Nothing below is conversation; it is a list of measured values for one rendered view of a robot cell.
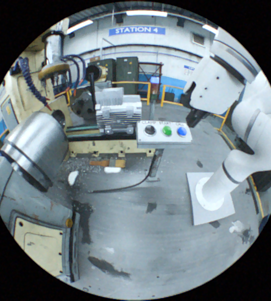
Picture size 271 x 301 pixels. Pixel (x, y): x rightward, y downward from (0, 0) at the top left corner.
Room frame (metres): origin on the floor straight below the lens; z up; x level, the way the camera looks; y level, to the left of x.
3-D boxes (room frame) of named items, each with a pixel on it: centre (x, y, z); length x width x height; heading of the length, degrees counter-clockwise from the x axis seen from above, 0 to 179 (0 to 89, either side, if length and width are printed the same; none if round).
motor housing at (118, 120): (0.46, 0.09, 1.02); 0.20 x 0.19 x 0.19; 95
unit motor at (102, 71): (1.08, 0.40, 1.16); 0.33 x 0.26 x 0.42; 4
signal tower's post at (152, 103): (0.78, -0.13, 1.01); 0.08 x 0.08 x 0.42; 4
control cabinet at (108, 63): (3.93, 1.37, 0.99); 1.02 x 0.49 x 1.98; 84
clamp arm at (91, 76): (0.59, 0.27, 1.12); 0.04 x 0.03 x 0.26; 94
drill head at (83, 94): (0.78, 0.41, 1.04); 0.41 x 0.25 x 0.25; 4
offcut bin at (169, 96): (4.99, -1.63, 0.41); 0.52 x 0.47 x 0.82; 84
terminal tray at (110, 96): (0.46, 0.13, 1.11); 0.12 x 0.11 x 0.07; 95
